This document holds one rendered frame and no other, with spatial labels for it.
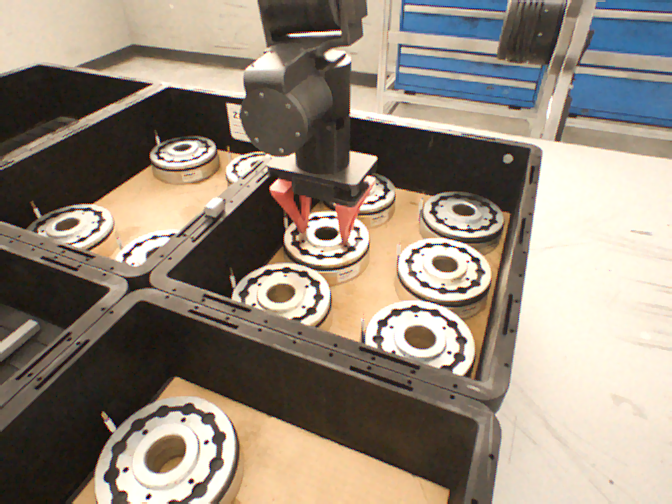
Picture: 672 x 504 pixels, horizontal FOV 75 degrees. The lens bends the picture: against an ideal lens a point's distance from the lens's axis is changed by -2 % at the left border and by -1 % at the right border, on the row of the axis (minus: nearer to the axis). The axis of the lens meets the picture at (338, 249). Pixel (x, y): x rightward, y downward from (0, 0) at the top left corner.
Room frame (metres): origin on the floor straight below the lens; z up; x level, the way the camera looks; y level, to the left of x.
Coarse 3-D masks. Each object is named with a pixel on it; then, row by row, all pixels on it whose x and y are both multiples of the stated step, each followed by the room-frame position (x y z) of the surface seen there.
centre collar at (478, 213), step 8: (456, 200) 0.49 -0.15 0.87; (464, 200) 0.49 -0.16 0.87; (448, 208) 0.47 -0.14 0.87; (472, 208) 0.47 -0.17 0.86; (480, 208) 0.47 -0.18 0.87; (448, 216) 0.46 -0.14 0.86; (456, 216) 0.45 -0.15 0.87; (464, 216) 0.45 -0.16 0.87; (472, 216) 0.45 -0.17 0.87; (480, 216) 0.45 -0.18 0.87
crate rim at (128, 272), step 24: (144, 96) 0.69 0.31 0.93; (216, 96) 0.70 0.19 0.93; (240, 96) 0.69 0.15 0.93; (96, 120) 0.60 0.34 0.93; (48, 144) 0.52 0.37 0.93; (0, 168) 0.46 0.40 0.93; (24, 240) 0.33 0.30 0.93; (48, 240) 0.33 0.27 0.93; (96, 264) 0.29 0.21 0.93; (120, 264) 0.29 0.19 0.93; (144, 264) 0.29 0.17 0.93; (144, 288) 0.28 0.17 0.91
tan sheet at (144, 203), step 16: (224, 160) 0.66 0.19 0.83; (144, 176) 0.61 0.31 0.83; (224, 176) 0.61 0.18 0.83; (112, 192) 0.57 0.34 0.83; (128, 192) 0.57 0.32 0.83; (144, 192) 0.57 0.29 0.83; (160, 192) 0.57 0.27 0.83; (176, 192) 0.57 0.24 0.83; (192, 192) 0.57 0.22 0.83; (208, 192) 0.57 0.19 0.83; (112, 208) 0.52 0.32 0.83; (128, 208) 0.52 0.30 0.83; (144, 208) 0.52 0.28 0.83; (160, 208) 0.52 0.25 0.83; (176, 208) 0.52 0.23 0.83; (192, 208) 0.52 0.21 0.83; (128, 224) 0.49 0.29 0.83; (144, 224) 0.48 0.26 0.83; (160, 224) 0.48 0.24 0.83; (176, 224) 0.48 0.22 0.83; (128, 240) 0.45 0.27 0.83; (112, 256) 0.42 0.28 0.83
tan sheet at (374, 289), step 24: (408, 192) 0.56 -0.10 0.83; (408, 216) 0.50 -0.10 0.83; (504, 216) 0.50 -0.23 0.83; (384, 240) 0.45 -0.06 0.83; (408, 240) 0.45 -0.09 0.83; (504, 240) 0.45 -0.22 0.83; (384, 264) 0.40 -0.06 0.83; (336, 288) 0.36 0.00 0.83; (360, 288) 0.36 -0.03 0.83; (384, 288) 0.36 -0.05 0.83; (336, 312) 0.33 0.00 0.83; (360, 312) 0.33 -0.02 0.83; (480, 312) 0.33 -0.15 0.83; (480, 336) 0.29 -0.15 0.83
